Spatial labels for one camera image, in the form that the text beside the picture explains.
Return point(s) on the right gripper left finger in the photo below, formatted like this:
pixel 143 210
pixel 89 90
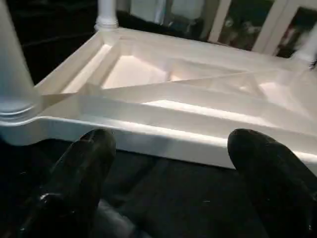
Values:
pixel 74 188

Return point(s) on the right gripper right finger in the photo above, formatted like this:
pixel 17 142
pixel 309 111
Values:
pixel 282 188

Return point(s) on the white plastic table top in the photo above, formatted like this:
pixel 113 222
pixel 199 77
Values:
pixel 173 99

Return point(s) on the white plastic table leg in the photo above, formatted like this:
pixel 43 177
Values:
pixel 308 49
pixel 15 64
pixel 106 14

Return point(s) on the black work mat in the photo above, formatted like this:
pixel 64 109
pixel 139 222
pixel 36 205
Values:
pixel 173 198

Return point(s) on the white glass door cabinet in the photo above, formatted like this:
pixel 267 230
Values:
pixel 272 25

